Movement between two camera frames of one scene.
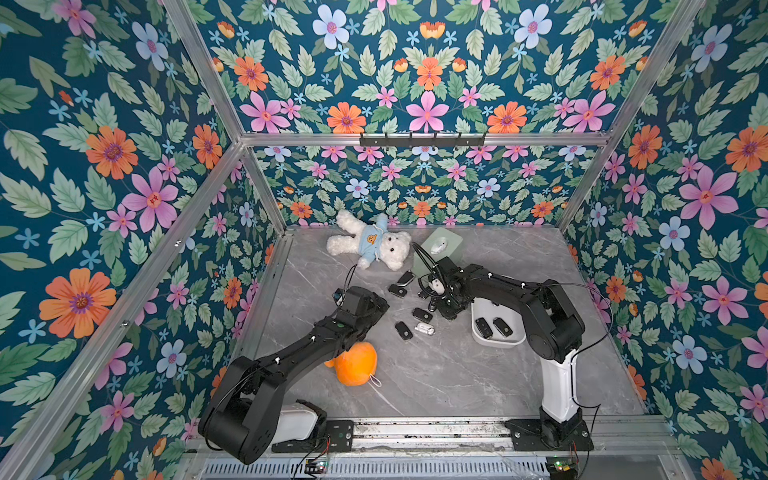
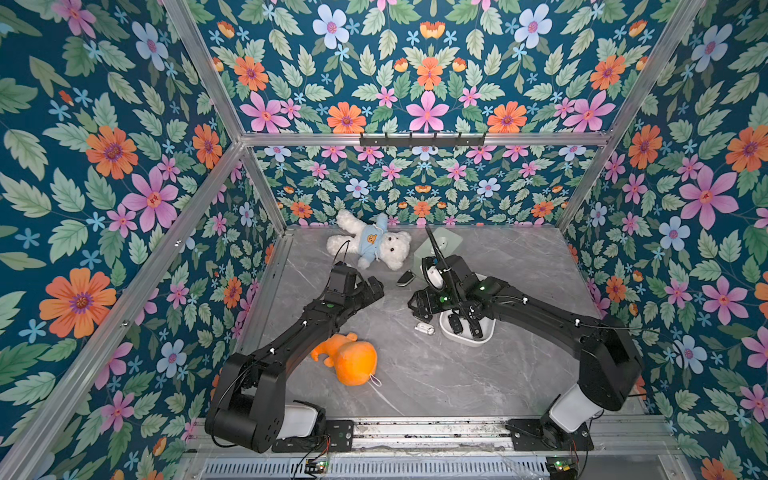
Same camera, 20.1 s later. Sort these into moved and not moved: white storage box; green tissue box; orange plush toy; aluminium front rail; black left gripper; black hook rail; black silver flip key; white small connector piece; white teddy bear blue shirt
Moved: white storage box; black left gripper
Not moved: white teddy bear blue shirt; green tissue box; aluminium front rail; orange plush toy; black hook rail; white small connector piece; black silver flip key
